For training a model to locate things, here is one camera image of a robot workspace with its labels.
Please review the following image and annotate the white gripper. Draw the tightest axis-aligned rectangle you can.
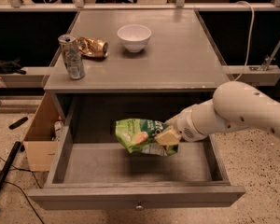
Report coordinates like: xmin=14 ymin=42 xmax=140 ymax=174
xmin=155 ymin=100 xmax=240 ymax=146

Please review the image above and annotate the green rice chip bag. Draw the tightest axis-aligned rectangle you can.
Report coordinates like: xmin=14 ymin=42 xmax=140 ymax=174
xmin=116 ymin=119 xmax=178 ymax=156

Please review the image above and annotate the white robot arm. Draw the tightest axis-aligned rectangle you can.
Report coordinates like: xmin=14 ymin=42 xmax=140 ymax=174
xmin=155 ymin=81 xmax=280 ymax=146

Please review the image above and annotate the grey cabinet counter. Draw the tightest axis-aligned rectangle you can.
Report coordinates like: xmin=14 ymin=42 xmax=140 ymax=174
xmin=44 ymin=9 xmax=229 ymax=94

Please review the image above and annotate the grey open top drawer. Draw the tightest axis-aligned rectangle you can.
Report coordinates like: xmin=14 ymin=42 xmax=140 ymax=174
xmin=27 ymin=97 xmax=246 ymax=211

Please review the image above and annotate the white ceramic bowl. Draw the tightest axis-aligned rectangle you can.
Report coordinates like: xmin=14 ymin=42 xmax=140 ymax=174
xmin=118 ymin=24 xmax=152 ymax=53

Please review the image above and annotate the crushed gold can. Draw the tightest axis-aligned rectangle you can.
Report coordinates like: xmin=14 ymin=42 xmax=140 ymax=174
xmin=77 ymin=37 xmax=109 ymax=58

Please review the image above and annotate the tall silver drink can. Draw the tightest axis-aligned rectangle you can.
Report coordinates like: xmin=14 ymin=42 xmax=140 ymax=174
xmin=58 ymin=35 xmax=85 ymax=79

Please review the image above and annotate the white bottle in box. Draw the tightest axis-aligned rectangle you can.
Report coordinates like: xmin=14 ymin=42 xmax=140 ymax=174
xmin=54 ymin=120 xmax=63 ymax=140

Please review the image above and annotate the cardboard box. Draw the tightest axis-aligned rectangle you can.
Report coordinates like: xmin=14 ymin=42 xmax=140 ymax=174
xmin=23 ymin=93 xmax=63 ymax=172

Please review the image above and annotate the black marker on floor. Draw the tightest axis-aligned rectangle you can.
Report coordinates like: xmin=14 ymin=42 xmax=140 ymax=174
xmin=8 ymin=117 xmax=28 ymax=130

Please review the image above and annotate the black pole on floor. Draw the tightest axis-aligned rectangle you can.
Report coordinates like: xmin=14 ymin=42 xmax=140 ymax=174
xmin=0 ymin=141 xmax=21 ymax=190

